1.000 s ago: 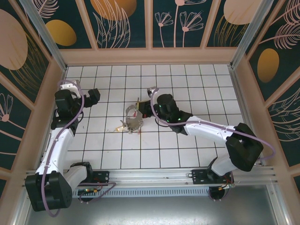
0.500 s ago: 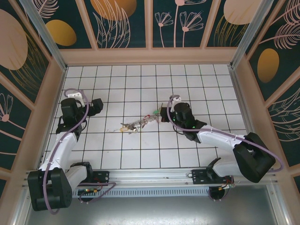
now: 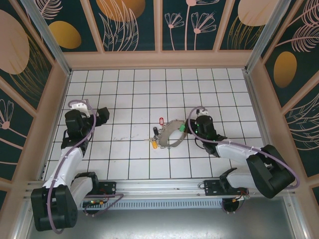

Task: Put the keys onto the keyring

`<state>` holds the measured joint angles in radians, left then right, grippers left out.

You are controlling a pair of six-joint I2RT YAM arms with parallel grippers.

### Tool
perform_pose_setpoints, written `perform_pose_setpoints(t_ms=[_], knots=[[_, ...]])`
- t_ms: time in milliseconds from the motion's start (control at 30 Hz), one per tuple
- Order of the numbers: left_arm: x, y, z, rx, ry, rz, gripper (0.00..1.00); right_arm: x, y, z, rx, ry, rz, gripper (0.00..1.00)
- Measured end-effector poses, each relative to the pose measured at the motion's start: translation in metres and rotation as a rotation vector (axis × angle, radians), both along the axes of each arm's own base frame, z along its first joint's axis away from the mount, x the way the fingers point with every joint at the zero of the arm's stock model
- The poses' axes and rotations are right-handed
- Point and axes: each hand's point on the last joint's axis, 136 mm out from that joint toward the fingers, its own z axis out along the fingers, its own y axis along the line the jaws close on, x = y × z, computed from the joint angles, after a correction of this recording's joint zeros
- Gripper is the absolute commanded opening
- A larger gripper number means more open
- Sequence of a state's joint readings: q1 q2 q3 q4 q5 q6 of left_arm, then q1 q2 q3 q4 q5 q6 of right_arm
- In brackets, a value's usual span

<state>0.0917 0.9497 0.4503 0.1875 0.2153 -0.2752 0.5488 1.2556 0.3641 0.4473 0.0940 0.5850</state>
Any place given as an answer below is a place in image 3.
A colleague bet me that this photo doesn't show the dark panel single flower outline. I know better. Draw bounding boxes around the dark panel single flower outline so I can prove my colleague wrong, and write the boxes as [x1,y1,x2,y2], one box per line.
[0,76,35,182]

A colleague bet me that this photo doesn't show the dark panel pink flower outlines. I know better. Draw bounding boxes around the dark panel pink flower outlines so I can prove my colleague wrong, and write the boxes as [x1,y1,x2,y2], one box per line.
[161,0,234,51]

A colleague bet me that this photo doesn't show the dark panel small orange oval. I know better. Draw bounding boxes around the dark panel small orange oval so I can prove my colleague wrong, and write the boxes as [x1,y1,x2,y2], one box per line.
[41,0,99,53]

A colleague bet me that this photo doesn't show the dark panel pink leaf outlines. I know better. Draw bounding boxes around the dark panel pink leaf outlines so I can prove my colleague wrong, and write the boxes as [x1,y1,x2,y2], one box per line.
[284,94,319,178]

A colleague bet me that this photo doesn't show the grey metal base sheet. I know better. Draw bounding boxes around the grey metal base sheet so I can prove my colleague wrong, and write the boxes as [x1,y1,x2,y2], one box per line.
[23,208,304,239]

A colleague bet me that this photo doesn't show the dark panel oval and fern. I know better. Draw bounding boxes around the dark panel oval and fern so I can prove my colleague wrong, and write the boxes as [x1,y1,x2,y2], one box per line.
[261,0,319,109]

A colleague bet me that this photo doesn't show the dark panel orange circle leaves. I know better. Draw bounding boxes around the dark panel orange circle leaves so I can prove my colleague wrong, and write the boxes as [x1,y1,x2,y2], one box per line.
[89,0,158,52]

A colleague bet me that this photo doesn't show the dark panel pale circle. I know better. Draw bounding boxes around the dark panel pale circle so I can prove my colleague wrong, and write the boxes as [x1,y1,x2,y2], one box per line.
[219,0,284,50]

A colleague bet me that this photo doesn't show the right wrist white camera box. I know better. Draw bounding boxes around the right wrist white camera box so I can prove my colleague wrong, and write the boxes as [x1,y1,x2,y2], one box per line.
[196,108,213,118]

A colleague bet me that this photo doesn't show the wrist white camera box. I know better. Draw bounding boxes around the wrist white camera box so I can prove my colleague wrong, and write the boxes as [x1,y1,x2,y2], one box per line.
[196,108,213,118]
[69,99,91,118]

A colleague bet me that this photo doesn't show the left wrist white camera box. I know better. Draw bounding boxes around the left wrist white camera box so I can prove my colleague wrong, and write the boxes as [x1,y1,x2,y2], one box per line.
[69,99,91,118]

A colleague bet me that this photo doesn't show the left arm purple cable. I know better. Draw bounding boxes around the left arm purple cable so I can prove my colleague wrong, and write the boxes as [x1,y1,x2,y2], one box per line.
[47,99,98,235]

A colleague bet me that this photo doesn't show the aluminium side rail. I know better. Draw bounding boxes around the aluminium side rail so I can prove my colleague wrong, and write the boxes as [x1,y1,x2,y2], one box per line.
[243,71,309,239]

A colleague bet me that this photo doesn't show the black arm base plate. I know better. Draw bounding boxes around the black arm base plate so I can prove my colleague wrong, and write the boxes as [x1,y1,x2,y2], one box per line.
[99,181,118,197]
[204,180,222,196]

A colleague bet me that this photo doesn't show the thin red wire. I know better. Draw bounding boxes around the thin red wire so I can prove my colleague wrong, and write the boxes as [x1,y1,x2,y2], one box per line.
[99,190,117,203]

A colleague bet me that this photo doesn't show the coloured wire bundle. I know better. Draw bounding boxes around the coloured wire bundle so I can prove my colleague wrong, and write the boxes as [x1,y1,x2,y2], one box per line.
[233,190,250,202]

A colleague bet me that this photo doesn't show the aluminium mounting rail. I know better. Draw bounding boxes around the aluminium mounting rail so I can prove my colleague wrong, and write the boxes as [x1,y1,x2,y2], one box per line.
[24,180,250,200]

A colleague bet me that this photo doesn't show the slotted grey cable duct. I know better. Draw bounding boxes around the slotted grey cable duct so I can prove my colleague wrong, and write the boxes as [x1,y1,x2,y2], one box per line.
[67,200,224,210]

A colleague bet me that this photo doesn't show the aluminium corner post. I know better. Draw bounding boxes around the aluminium corner post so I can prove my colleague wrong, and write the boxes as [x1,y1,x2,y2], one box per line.
[21,0,73,75]
[244,0,292,73]

